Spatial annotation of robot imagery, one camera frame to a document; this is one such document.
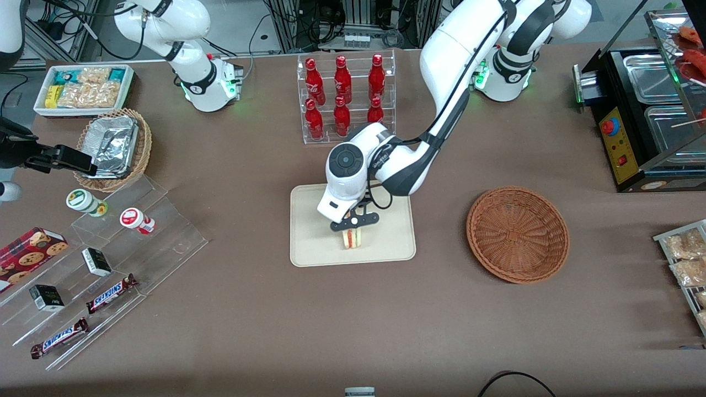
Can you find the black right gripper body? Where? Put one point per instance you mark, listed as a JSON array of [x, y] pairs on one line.
[[16, 150]]

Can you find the triangular sandwich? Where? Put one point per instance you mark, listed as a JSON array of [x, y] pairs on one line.
[[352, 239]]

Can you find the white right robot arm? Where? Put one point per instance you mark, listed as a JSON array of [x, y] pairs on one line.
[[190, 22]]

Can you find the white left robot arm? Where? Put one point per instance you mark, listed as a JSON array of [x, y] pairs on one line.
[[458, 44]]

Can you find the cream plastic tray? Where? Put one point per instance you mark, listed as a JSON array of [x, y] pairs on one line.
[[386, 242]]

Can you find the aluminium foil tray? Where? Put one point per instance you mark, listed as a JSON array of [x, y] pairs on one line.
[[113, 144]]

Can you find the light oval wicker basket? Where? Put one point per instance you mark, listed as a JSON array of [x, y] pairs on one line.
[[144, 149]]

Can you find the brown round wicker basket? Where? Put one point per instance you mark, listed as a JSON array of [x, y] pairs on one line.
[[515, 234]]

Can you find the green-lid yogurt drink bottle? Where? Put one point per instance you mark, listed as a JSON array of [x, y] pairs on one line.
[[81, 199]]

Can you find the white rectangular snack bin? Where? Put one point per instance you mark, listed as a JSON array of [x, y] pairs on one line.
[[39, 107]]

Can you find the yellow snack packet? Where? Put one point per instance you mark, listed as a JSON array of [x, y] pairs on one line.
[[52, 97]]

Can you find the large clear cracker bag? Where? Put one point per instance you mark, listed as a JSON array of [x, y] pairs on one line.
[[91, 95]]

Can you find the teal snack packet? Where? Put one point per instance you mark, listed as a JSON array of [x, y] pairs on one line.
[[117, 74], [64, 77]]

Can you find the red-lid yogurt drink bottle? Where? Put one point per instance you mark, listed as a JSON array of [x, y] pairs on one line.
[[132, 218]]

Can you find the small clear cracker bag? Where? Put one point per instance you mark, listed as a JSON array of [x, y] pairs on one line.
[[94, 75]]

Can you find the red cola bottle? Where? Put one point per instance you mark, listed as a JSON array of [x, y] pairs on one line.
[[342, 118], [315, 82], [342, 80], [376, 77], [314, 122], [375, 113]]

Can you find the red chocolate-chip cookie box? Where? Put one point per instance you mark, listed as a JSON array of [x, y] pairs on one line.
[[27, 256]]

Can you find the small black box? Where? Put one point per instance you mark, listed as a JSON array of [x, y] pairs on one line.
[[97, 262], [47, 298]]

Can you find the clear acrylic bottle rack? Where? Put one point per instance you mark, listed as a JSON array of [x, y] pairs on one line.
[[354, 88]]

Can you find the clear acrylic stepped shelf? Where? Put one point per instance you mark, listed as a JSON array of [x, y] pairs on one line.
[[160, 242]]

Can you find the Snickers chocolate bar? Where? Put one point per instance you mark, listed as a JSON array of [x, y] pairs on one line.
[[59, 338], [110, 294]]

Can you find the small grey device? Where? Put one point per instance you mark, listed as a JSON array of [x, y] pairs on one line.
[[359, 392]]

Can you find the white power strip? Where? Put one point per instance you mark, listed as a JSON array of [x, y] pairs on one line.
[[361, 41]]

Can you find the black hot food display case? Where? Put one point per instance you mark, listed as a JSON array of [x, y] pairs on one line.
[[618, 146]]

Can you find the stainless steel food pan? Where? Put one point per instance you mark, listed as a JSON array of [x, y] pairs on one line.
[[670, 129], [651, 80]]

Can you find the clear bag of fried snacks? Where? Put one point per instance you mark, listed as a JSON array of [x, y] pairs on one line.
[[701, 299], [702, 318], [686, 244], [690, 272]]

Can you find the wooden skewer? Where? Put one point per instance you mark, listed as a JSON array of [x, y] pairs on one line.
[[689, 123]]

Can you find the red fried food piece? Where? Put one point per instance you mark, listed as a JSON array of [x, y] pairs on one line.
[[692, 34], [696, 62]]

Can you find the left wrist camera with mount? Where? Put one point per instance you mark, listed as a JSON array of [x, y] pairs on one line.
[[354, 221]]

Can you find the aluminium frame rack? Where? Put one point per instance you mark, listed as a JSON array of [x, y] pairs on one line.
[[358, 14]]

